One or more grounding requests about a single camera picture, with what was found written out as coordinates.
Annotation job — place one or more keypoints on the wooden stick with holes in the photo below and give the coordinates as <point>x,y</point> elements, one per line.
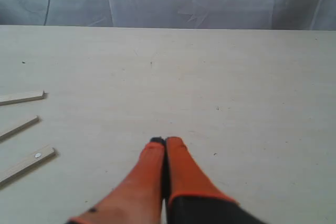
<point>27,165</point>

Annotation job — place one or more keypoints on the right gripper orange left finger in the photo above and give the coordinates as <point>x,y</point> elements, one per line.
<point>138,198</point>

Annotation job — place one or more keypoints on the white backdrop cloth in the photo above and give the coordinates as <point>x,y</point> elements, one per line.
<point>210,14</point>

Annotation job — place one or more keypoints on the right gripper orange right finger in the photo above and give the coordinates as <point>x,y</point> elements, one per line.
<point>193,197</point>

